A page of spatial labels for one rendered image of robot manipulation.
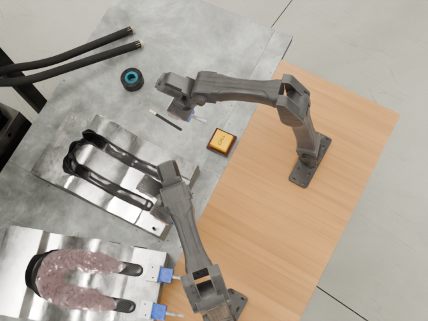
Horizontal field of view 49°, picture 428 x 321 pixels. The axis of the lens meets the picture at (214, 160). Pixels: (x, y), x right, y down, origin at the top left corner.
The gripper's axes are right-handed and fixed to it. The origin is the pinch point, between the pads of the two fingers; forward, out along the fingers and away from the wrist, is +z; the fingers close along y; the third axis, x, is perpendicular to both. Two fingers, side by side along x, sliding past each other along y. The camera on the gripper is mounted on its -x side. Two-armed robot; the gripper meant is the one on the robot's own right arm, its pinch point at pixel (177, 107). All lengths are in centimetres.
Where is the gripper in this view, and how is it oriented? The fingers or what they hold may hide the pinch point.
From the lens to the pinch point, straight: 152.1
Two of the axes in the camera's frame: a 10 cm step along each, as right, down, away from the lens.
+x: 8.2, 5.1, 2.7
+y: -4.5, 8.5, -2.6
